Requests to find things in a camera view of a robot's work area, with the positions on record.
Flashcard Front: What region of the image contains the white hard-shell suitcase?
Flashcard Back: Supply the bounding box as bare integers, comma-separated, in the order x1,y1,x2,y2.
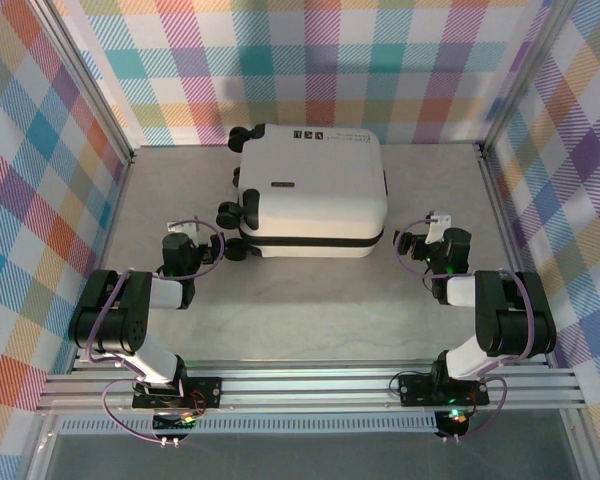
214,122,389,264

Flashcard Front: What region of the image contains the black controller board with LEDs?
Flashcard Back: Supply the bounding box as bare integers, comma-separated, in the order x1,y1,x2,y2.
151,409,198,433
436,407,472,437

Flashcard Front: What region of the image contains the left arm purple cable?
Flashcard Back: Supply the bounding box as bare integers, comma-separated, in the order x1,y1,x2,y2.
86,218,228,447

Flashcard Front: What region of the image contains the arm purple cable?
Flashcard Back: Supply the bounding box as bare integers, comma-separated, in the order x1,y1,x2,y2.
392,213,537,445
86,218,228,447

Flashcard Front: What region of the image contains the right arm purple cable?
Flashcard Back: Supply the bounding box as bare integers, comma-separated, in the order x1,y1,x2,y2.
392,213,537,445

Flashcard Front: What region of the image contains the aluminium side rail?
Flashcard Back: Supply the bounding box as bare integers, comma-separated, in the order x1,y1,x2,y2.
68,148,140,374
474,143,554,369

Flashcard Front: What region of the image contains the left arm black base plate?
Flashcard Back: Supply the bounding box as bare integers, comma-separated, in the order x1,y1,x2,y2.
131,374,224,410

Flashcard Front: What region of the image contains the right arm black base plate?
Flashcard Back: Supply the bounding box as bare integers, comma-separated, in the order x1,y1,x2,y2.
397,372,491,407

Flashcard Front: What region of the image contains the aluminium mounting rail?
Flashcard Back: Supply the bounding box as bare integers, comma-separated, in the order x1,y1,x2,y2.
34,356,587,415

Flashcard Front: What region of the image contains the aluminium frame post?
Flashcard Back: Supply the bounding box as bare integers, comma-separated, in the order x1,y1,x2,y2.
28,0,139,167
477,0,584,160

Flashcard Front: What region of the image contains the perforated grey cable duct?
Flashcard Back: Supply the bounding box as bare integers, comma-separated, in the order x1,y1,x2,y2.
58,416,440,435

